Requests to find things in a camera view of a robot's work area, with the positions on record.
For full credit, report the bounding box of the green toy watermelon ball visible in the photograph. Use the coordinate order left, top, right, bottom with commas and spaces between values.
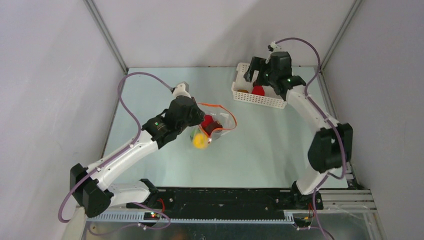
190, 128, 200, 140

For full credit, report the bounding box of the red toy wax apple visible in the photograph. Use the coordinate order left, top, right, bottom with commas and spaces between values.
251, 86, 266, 96

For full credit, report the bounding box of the dark maroon toy fig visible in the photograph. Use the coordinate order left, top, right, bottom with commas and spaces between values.
205, 120, 223, 136

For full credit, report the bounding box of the yellow green toy mango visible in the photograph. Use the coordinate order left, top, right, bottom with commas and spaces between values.
192, 132, 209, 149

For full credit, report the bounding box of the clear zip bag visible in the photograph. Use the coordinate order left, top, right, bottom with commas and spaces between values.
190, 102, 238, 149

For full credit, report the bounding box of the brown toy kiwi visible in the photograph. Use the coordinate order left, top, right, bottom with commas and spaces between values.
237, 89, 249, 94

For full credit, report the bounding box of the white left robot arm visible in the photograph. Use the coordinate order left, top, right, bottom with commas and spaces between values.
70, 95, 205, 218

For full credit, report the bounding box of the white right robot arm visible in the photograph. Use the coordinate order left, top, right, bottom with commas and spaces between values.
243, 51, 353, 209

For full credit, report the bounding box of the white perforated plastic basket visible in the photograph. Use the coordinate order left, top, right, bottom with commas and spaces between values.
231, 62, 287, 109

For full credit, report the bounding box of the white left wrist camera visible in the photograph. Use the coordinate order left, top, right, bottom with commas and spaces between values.
171, 81, 192, 99

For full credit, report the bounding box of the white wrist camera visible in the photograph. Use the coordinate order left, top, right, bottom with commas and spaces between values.
171, 81, 192, 99
267, 41, 280, 53

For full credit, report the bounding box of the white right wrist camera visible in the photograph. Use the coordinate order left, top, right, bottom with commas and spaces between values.
267, 41, 280, 53

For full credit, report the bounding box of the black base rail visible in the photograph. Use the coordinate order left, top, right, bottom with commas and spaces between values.
144, 187, 324, 220

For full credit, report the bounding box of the grey slotted cable duct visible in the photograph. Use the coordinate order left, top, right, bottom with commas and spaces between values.
86, 211, 295, 224

